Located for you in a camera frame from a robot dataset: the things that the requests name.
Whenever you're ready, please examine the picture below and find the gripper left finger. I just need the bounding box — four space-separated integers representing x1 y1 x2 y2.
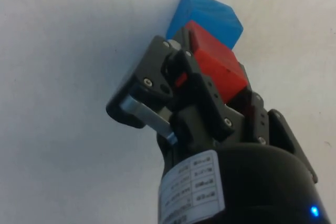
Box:
106 27 244 154

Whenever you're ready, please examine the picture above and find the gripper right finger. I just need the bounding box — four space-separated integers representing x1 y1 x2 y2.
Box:
228 62 320 183

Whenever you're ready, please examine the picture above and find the red cube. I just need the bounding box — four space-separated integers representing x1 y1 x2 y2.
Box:
183 20 249 104

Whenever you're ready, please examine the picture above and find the blue cube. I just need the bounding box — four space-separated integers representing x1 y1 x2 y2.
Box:
165 0 244 50

